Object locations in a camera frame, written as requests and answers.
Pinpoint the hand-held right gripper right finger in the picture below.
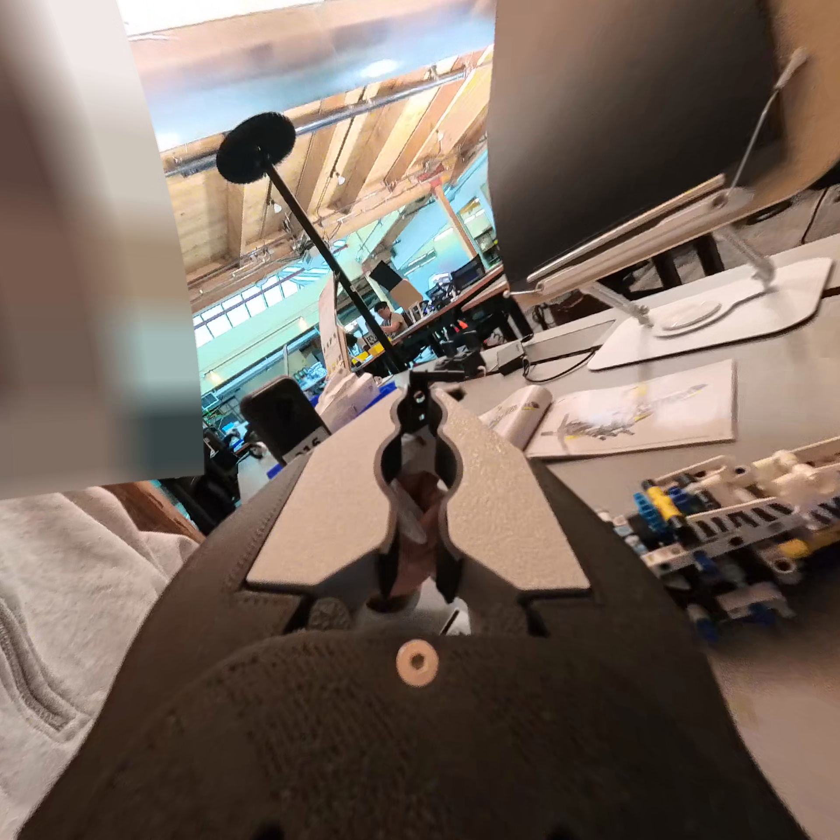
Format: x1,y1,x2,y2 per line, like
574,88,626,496
430,387,593,603

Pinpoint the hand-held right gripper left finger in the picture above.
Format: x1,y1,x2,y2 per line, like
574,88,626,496
245,387,406,601

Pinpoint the instruction booklet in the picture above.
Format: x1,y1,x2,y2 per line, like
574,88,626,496
478,359,740,460

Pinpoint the lego helicopter model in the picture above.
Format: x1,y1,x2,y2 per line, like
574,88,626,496
598,438,840,643

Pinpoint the black lego connector piece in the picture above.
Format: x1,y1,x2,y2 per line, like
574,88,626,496
392,369,478,435

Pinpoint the black lego disc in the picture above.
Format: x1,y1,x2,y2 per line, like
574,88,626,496
215,110,409,376

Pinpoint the black electronic box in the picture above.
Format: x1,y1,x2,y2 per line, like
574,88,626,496
427,330,484,380

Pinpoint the person's left hand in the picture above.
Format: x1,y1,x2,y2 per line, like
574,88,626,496
386,468,442,599

